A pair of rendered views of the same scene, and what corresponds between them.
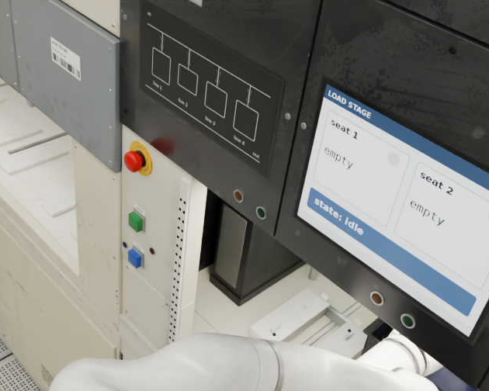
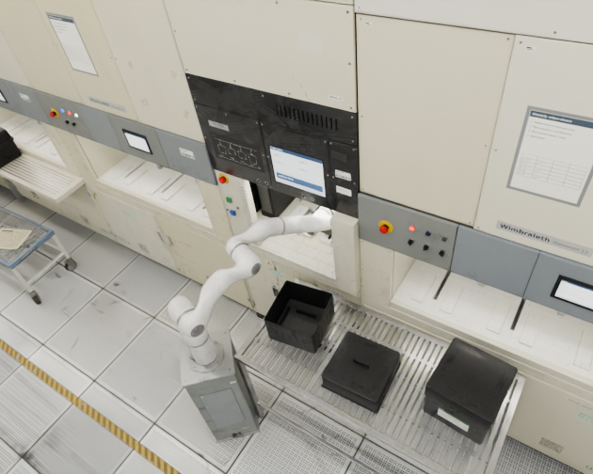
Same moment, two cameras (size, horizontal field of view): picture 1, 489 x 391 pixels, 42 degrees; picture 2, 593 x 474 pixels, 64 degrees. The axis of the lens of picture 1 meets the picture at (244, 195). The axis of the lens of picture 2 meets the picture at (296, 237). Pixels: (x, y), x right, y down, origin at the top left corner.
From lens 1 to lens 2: 1.44 m
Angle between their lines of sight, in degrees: 8
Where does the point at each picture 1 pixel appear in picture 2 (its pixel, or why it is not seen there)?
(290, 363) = (286, 220)
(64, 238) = (200, 217)
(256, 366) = (276, 223)
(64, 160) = (185, 187)
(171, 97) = (228, 157)
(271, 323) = not seen: hidden behind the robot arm
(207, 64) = (236, 146)
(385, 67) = (280, 138)
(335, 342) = not seen: hidden behind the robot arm
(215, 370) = (265, 226)
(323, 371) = (296, 220)
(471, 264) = (317, 179)
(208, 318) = not seen: hidden behind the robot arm
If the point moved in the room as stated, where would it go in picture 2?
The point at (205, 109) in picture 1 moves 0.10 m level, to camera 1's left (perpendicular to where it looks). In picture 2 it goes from (240, 158) to (219, 162)
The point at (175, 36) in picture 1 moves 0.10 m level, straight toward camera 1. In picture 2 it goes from (223, 140) to (227, 151)
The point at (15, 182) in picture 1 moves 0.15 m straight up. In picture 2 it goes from (171, 203) to (164, 186)
